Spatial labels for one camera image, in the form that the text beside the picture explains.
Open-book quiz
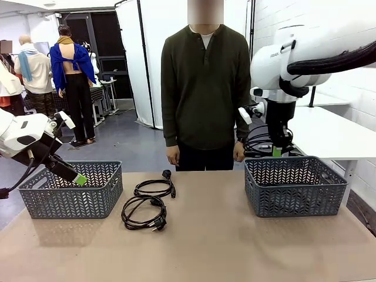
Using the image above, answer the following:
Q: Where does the mannequin with blue shirt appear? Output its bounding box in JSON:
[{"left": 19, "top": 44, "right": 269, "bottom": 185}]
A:
[{"left": 49, "top": 25, "right": 97, "bottom": 146}]

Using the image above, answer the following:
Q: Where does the white folding screen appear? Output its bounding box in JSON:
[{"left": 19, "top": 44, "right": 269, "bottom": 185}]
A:
[{"left": 115, "top": 0, "right": 256, "bottom": 130}]

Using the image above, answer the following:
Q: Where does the person's right hand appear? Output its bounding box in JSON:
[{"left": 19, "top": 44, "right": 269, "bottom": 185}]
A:
[{"left": 166, "top": 145, "right": 180, "bottom": 165}]

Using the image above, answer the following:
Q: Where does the person in cream jacket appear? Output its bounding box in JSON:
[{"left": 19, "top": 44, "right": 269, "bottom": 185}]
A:
[{"left": 0, "top": 40, "right": 26, "bottom": 117}]

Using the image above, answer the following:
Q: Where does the grey metal-legged table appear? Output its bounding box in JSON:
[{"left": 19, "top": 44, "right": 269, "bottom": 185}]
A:
[{"left": 92, "top": 78, "right": 118, "bottom": 118}]

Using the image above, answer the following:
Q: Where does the person in dark green sweater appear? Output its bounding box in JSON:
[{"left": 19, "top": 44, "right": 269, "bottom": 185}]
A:
[{"left": 160, "top": 0, "right": 252, "bottom": 172}]

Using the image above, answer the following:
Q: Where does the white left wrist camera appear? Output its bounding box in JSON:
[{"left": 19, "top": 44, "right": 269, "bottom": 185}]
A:
[{"left": 46, "top": 110, "right": 76, "bottom": 133}]

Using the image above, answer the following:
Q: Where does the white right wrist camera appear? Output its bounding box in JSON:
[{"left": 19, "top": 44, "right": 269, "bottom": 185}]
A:
[{"left": 238, "top": 101, "right": 267, "bottom": 126}]

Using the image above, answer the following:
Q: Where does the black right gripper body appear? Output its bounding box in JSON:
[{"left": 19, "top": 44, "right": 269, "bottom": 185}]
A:
[{"left": 266, "top": 101, "right": 296, "bottom": 130}]

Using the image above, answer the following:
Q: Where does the black right arm cable sleeve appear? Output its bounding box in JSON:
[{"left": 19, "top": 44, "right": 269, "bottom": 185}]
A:
[{"left": 286, "top": 41, "right": 376, "bottom": 76}]

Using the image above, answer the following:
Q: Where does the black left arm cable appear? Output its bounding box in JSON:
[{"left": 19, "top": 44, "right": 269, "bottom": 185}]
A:
[{"left": 0, "top": 120, "right": 64, "bottom": 200}]

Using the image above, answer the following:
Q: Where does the person's right forearm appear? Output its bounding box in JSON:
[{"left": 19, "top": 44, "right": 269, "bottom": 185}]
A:
[{"left": 160, "top": 96, "right": 180, "bottom": 147}]

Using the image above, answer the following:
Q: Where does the black power cable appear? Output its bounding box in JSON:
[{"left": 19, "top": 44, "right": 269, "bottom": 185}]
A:
[
  {"left": 133, "top": 169, "right": 177, "bottom": 199},
  {"left": 121, "top": 195, "right": 168, "bottom": 233}
]

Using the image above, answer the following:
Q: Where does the person's left hand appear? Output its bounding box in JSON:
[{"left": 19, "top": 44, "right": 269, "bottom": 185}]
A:
[{"left": 234, "top": 141, "right": 246, "bottom": 162}]

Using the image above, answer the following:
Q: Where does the white table with white legs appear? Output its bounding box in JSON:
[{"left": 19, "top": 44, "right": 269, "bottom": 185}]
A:
[{"left": 289, "top": 105, "right": 376, "bottom": 203}]

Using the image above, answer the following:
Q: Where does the mannequin with beige jacket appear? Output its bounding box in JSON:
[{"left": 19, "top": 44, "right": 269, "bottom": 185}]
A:
[{"left": 14, "top": 34, "right": 56, "bottom": 118}]

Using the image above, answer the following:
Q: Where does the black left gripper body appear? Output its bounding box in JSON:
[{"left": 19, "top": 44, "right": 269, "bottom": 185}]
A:
[{"left": 11, "top": 135, "right": 64, "bottom": 169}]

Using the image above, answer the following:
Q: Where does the pile of black cables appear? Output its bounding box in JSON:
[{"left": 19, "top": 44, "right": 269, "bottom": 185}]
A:
[{"left": 243, "top": 125, "right": 305, "bottom": 158}]

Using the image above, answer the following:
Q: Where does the white humanoid figure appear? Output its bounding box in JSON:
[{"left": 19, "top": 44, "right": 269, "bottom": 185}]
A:
[{"left": 82, "top": 41, "right": 102, "bottom": 88}]

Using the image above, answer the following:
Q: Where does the grey plastic lattice basket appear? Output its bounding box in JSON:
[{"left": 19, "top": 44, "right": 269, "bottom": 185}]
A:
[
  {"left": 17, "top": 160, "right": 124, "bottom": 220},
  {"left": 243, "top": 155, "right": 350, "bottom": 219}
]

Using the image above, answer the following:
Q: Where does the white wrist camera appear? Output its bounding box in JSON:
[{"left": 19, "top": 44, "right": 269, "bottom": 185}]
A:
[
  {"left": 238, "top": 101, "right": 267, "bottom": 126},
  {"left": 46, "top": 110, "right": 76, "bottom": 133}
]

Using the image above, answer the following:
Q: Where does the dark glazed door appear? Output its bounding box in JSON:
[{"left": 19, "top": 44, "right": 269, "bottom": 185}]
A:
[{"left": 60, "top": 11, "right": 127, "bottom": 102}]

